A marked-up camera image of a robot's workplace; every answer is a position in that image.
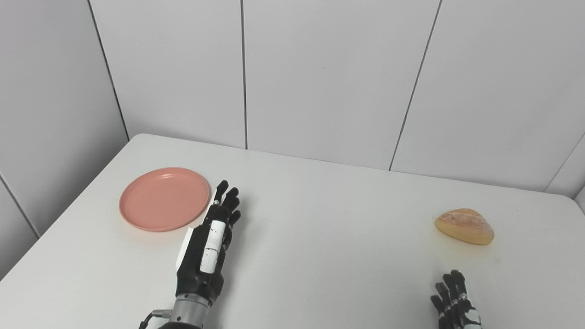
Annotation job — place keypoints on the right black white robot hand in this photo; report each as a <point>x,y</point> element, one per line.
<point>454,306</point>

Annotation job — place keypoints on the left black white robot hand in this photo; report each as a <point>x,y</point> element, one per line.
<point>211,249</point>

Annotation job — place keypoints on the pink round plate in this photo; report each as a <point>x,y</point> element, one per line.
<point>163,198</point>

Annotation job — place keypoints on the golden bread roll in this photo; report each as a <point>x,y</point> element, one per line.
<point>465,226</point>

